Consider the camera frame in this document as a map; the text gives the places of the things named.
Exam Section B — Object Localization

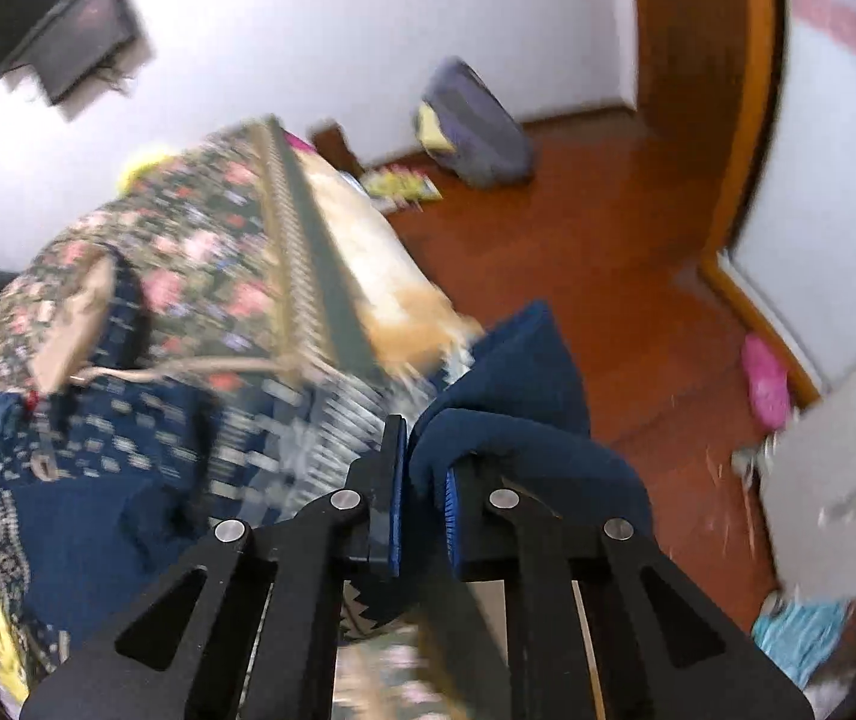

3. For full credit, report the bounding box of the floral dark bedspread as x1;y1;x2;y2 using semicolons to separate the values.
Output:
0;115;392;407

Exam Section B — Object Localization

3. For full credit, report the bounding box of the grey purple backpack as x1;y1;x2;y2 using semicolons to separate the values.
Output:
415;57;535;188

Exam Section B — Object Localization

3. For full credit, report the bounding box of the navy patterned hooded jacket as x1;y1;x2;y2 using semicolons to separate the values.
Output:
0;253;654;720

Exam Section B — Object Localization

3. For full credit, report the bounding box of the black wall television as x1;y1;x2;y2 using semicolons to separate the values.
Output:
0;0;138;106

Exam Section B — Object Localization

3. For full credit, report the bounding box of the white cabinet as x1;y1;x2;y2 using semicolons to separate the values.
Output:
759;369;856;601

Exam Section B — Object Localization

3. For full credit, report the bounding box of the wooden door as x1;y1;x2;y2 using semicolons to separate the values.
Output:
636;0;786;259

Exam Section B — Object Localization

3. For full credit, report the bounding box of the pink slipper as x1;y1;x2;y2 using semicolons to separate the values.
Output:
740;333;792;431

